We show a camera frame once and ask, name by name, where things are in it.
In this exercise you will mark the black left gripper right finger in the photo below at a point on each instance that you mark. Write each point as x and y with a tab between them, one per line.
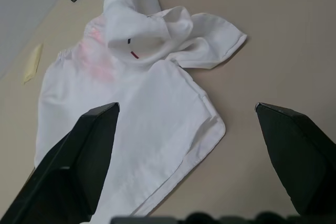
299	155

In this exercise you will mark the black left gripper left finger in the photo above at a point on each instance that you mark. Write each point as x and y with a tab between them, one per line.
65	166

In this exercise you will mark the white elastic-waist garment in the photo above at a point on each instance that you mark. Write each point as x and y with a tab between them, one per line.
144	103

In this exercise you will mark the pale yellow tape strip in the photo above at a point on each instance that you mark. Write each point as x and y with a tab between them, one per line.
32	62

